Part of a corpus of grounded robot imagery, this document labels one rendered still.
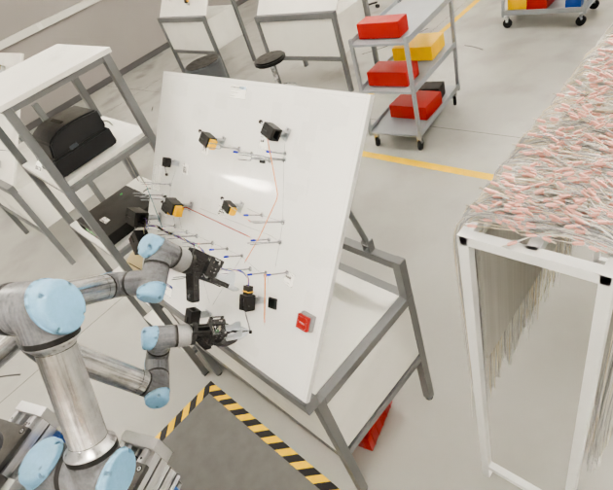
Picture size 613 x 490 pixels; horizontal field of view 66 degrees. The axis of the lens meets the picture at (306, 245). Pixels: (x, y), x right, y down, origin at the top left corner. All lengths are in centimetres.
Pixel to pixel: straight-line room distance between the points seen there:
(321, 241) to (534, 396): 149
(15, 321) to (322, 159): 94
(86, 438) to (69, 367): 17
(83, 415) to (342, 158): 97
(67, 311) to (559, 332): 238
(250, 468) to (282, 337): 112
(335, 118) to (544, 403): 173
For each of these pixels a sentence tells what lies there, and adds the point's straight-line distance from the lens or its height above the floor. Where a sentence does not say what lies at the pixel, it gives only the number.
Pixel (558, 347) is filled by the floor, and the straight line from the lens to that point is 280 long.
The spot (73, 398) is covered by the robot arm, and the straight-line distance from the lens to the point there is 118.
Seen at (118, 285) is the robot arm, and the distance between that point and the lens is 147.
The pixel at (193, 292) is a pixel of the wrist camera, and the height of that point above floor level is 132.
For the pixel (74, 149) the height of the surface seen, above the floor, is 154.
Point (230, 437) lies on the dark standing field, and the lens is 282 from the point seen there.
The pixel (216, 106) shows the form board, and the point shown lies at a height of 158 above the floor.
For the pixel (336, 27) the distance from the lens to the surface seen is 536.
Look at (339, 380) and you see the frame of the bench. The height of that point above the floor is 80.
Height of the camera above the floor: 228
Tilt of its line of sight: 39 degrees down
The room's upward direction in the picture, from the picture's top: 21 degrees counter-clockwise
